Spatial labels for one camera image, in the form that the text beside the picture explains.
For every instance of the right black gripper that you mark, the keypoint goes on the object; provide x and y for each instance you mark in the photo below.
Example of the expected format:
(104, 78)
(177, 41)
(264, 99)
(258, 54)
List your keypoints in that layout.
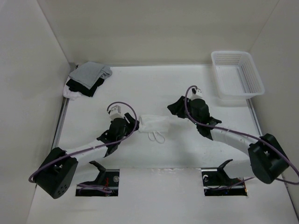
(177, 107)

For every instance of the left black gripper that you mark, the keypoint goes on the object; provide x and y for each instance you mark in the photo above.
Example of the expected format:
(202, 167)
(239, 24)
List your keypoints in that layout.
(131, 121)

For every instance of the white tank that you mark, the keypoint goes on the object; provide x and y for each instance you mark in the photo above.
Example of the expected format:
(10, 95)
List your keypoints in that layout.
(67, 93)
(154, 126)

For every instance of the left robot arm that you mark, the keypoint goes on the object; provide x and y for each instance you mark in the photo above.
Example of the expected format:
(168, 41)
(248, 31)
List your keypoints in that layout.
(56, 173)

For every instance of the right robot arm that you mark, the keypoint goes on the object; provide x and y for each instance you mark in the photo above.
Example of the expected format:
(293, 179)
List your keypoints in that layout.
(267, 158)

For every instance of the folded white tank top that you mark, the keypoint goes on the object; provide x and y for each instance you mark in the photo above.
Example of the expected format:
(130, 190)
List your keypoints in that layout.
(67, 93)

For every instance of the folded black tank top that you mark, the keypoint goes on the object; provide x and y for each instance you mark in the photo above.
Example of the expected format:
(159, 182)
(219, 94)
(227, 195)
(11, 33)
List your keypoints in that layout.
(77, 87)

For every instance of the folded grey tank top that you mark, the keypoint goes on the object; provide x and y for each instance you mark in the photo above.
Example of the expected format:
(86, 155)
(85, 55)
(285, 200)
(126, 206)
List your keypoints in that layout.
(88, 73)

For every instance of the white plastic basket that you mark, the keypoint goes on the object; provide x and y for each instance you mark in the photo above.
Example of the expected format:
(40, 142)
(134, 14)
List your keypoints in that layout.
(236, 75)

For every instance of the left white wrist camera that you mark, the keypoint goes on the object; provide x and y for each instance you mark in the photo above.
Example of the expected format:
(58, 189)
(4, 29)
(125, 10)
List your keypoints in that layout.
(115, 112)

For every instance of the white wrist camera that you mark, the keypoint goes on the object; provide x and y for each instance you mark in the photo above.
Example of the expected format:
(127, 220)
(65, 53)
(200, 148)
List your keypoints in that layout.
(115, 112)
(196, 94)

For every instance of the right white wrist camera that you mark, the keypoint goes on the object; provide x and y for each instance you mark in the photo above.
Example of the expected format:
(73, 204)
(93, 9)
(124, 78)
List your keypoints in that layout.
(196, 94)

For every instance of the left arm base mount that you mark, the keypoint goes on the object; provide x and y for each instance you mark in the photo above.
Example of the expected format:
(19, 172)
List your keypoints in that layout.
(105, 184)

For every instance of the metal table edge rail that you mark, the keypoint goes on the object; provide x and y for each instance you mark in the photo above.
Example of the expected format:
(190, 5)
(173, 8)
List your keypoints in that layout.
(63, 103)

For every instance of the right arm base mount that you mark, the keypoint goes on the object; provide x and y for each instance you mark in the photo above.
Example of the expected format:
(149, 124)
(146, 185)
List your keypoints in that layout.
(216, 182)

